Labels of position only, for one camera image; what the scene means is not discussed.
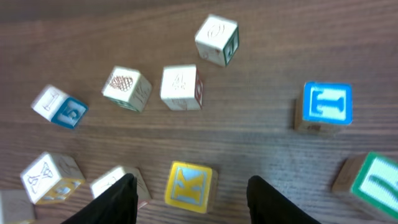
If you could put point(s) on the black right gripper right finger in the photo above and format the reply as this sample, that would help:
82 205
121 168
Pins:
268 206

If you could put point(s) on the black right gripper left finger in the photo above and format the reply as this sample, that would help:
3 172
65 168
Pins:
116 205

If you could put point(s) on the white block red side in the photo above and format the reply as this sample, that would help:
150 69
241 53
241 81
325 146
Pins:
112 176

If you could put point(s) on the yellow K block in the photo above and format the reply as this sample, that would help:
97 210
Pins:
191 187

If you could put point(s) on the white X block yellow side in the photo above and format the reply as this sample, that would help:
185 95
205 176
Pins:
51 178

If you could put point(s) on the green L block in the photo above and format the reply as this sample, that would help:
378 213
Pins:
369 183

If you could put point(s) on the blue T block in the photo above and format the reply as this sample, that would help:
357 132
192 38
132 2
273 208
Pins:
324 108

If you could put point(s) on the white block green side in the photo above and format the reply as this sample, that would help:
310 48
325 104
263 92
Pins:
128 88

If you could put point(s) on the white block blue side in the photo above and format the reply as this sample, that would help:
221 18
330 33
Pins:
59 107

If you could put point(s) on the plain white number block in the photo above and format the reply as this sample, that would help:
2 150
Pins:
181 88

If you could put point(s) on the white block top centre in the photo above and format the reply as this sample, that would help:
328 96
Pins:
217 40

